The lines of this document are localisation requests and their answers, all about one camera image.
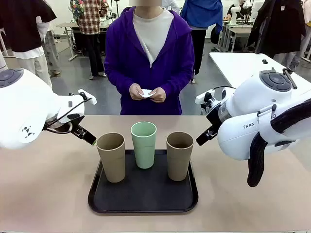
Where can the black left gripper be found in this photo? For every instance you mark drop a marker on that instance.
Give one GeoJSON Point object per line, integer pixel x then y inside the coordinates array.
{"type": "Point", "coordinates": [76, 129]}

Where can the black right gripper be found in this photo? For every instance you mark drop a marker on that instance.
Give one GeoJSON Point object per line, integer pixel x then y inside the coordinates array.
{"type": "Point", "coordinates": [214, 116]}

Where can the brown cup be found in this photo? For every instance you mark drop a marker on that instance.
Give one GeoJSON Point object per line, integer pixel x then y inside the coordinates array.
{"type": "Point", "coordinates": [178, 165]}
{"type": "Point", "coordinates": [113, 165]}

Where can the pale green cup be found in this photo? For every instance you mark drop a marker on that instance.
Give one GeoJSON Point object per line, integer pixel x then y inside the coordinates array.
{"type": "Point", "coordinates": [144, 150]}

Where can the white coasters stack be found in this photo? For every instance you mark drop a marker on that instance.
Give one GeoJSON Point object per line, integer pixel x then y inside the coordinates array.
{"type": "Point", "coordinates": [145, 93]}

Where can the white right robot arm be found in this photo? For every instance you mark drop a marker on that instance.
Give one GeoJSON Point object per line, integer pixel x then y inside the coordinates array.
{"type": "Point", "coordinates": [243, 138]}

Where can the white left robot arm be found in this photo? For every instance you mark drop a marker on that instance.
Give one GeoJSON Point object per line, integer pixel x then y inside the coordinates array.
{"type": "Point", "coordinates": [24, 102]}

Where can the person's left hand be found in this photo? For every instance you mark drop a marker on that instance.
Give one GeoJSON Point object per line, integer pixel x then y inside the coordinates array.
{"type": "Point", "coordinates": [160, 95]}

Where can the person's right hand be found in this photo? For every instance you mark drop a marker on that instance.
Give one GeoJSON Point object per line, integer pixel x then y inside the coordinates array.
{"type": "Point", "coordinates": [134, 91]}

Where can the white side table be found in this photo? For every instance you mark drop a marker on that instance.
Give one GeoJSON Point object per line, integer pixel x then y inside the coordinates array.
{"type": "Point", "coordinates": [238, 65]}

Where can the black plastic tray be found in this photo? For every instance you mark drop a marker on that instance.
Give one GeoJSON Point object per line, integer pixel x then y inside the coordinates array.
{"type": "Point", "coordinates": [145, 194]}

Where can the person in purple hoodie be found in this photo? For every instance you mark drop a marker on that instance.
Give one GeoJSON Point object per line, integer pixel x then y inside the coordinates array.
{"type": "Point", "coordinates": [170, 60]}

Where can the small black clamp piece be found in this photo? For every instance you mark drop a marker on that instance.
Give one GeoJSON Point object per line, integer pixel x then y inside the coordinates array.
{"type": "Point", "coordinates": [264, 61]}

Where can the person in grey trousers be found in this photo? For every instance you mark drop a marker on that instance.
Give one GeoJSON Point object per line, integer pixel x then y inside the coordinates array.
{"type": "Point", "coordinates": [52, 48]}

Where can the black bag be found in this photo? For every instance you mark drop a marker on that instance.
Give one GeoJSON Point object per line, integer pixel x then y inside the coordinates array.
{"type": "Point", "coordinates": [215, 35]}

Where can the black rod with clamp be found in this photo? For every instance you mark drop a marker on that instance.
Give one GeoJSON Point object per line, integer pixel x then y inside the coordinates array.
{"type": "Point", "coordinates": [290, 78]}

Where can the grey background desk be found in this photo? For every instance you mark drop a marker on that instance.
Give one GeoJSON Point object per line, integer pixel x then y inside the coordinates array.
{"type": "Point", "coordinates": [68, 25]}
{"type": "Point", "coordinates": [236, 29]}

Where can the white cylindrical air purifier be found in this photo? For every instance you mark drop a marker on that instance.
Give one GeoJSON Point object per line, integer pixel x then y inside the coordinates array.
{"type": "Point", "coordinates": [2, 60]}

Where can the person in plaid shirt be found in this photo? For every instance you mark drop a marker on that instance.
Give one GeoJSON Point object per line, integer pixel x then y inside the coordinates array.
{"type": "Point", "coordinates": [92, 19]}

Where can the person in blue jacket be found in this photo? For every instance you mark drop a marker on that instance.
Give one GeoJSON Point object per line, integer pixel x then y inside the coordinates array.
{"type": "Point", "coordinates": [201, 14]}

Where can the small white background robot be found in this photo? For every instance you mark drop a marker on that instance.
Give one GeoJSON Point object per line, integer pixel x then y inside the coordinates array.
{"type": "Point", "coordinates": [234, 12]}

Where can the person in black coat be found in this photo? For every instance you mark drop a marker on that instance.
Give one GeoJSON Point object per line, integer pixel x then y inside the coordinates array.
{"type": "Point", "coordinates": [279, 29]}

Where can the person in black shirt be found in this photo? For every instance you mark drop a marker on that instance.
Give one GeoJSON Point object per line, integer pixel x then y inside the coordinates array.
{"type": "Point", "coordinates": [19, 24]}

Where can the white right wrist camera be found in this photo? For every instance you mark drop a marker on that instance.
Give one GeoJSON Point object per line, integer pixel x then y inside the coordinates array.
{"type": "Point", "coordinates": [201, 98]}

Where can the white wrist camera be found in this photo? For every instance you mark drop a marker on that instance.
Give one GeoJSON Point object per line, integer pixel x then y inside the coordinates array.
{"type": "Point", "coordinates": [87, 97]}
{"type": "Point", "coordinates": [201, 98]}

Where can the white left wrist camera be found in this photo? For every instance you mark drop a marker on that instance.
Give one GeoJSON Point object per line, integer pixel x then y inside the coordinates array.
{"type": "Point", "coordinates": [87, 97]}

